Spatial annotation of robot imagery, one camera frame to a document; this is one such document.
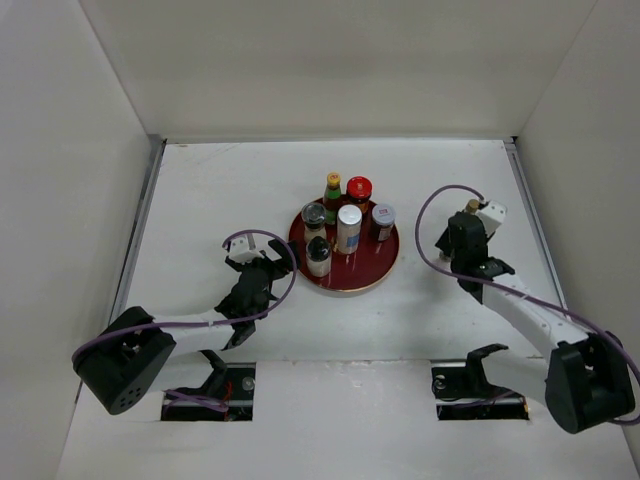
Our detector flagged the glass shaker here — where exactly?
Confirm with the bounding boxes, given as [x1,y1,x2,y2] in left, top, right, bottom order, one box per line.
[301,202,327,244]
[306,236,332,278]

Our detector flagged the grey lid spice jar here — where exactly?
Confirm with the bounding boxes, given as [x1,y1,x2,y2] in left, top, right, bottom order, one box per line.
[369,203,396,242]

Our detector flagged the white tall canister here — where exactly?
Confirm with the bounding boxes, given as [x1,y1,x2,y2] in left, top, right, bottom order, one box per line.
[336,204,362,255]

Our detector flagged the green label sauce bottle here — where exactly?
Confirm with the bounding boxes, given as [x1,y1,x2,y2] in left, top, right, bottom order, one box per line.
[323,172,342,225]

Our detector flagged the red lid sauce jar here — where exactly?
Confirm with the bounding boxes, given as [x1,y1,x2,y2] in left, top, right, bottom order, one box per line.
[346,176,373,218]

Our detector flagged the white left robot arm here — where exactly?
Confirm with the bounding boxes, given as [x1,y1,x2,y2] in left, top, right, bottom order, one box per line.
[72,230,301,415]

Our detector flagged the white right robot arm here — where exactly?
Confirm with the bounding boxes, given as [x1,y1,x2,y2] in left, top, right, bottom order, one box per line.
[436,212,639,434]

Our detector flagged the yellow label oil bottle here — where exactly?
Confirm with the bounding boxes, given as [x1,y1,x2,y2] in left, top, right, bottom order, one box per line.
[464,199,481,214]

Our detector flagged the red round tray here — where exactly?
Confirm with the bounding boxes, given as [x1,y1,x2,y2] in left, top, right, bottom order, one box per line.
[287,200,400,292]

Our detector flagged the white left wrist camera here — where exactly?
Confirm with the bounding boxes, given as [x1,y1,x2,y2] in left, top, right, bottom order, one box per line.
[224,234,263,264]

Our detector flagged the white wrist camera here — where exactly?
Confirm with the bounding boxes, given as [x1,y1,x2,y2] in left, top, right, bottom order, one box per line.
[475,200,508,239]
[224,234,263,264]

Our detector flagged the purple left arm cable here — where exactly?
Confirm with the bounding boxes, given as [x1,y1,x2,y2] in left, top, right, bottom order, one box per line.
[71,228,297,414]

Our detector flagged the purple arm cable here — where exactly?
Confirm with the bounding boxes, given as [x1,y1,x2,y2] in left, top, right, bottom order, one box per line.
[71,228,297,414]
[414,184,640,426]

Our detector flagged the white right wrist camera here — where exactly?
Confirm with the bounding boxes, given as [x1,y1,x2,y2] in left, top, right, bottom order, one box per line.
[475,200,508,239]

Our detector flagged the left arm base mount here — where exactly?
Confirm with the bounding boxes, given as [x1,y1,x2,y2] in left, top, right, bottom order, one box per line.
[160,350,257,422]

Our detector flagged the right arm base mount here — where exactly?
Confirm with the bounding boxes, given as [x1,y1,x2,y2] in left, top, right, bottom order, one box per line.
[431,344,529,421]

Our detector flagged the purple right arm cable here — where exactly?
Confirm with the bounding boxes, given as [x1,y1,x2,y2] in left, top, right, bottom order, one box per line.
[414,184,640,426]

